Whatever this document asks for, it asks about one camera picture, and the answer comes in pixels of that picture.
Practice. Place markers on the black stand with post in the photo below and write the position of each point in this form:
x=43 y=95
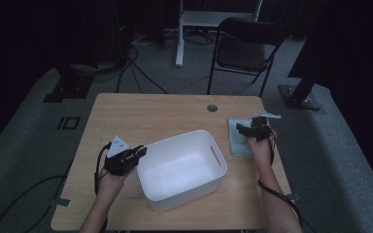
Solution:
x=299 y=97

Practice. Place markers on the dark curtain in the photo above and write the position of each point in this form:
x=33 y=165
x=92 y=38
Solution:
x=362 y=81

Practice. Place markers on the person's left hand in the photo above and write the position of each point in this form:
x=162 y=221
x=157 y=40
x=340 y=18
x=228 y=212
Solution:
x=110 y=187

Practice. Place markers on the white plastic basket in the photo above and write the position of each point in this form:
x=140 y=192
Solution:
x=181 y=171

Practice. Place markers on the dark equipment tower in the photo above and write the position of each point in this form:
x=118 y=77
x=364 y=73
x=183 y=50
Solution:
x=121 y=32

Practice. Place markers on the light blue cloth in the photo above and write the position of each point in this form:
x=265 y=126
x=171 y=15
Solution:
x=238 y=145

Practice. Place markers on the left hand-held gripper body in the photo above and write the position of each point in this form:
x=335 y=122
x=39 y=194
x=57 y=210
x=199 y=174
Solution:
x=119 y=163

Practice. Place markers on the black stand base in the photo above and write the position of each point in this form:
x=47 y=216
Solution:
x=71 y=87

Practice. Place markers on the person's right hand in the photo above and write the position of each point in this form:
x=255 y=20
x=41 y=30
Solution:
x=262 y=153

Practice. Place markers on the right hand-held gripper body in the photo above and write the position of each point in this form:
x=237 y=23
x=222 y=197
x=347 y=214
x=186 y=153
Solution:
x=260 y=129

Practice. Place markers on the grey tape strip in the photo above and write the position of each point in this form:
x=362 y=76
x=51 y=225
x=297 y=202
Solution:
x=60 y=202
x=293 y=196

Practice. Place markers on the white desk frame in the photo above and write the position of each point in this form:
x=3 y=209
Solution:
x=179 y=48

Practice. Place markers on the black folding chair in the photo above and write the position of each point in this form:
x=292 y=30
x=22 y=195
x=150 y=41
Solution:
x=244 y=51

